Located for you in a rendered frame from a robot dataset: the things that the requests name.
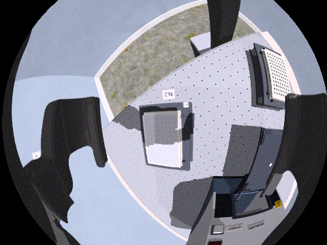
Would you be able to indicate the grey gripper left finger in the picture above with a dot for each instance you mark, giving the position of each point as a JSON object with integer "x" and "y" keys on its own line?
{"x": 68, "y": 125}

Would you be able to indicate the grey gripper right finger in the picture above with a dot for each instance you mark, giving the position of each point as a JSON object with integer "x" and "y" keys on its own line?
{"x": 302, "y": 151}

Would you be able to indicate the white label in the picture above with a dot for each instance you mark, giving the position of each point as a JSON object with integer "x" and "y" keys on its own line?
{"x": 168, "y": 94}

